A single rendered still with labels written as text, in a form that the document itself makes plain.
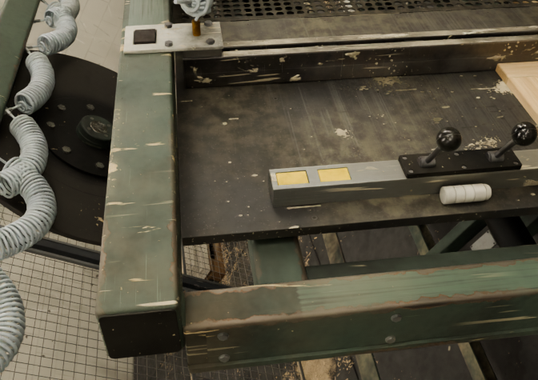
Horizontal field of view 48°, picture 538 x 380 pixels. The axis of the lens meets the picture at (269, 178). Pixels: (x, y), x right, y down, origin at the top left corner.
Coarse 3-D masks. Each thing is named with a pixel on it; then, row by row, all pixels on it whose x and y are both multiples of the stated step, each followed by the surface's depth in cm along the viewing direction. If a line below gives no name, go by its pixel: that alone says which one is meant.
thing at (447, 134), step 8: (448, 128) 88; (440, 136) 88; (448, 136) 88; (456, 136) 88; (440, 144) 89; (448, 144) 88; (456, 144) 88; (432, 152) 95; (424, 160) 98; (432, 160) 98
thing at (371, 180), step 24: (288, 168) 99; (312, 168) 99; (336, 168) 100; (360, 168) 100; (384, 168) 100; (528, 168) 100; (288, 192) 96; (312, 192) 97; (336, 192) 98; (360, 192) 98; (384, 192) 99; (408, 192) 100; (432, 192) 101
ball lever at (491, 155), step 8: (512, 128) 91; (520, 128) 90; (528, 128) 89; (536, 128) 90; (512, 136) 91; (520, 136) 89; (528, 136) 89; (536, 136) 90; (512, 144) 94; (520, 144) 90; (528, 144) 90; (488, 152) 100; (496, 152) 99; (504, 152) 97; (488, 160) 100; (496, 160) 100
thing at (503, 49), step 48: (192, 0) 113; (144, 48) 114; (192, 48) 115; (240, 48) 123; (288, 48) 122; (336, 48) 122; (384, 48) 123; (432, 48) 125; (480, 48) 126; (528, 48) 128
